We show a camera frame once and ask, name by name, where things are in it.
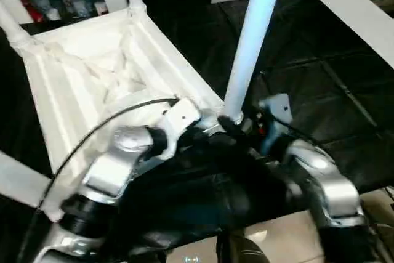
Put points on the white plastic table top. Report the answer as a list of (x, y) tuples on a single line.
[(92, 59)]

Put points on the black work mat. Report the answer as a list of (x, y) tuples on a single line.
[(307, 75)]

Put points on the right robot leg dark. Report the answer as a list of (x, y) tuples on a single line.
[(243, 249)]

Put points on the white flat board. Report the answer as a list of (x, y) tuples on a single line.
[(360, 22)]

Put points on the small white jar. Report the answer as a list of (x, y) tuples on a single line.
[(53, 13), (100, 8), (80, 7)]

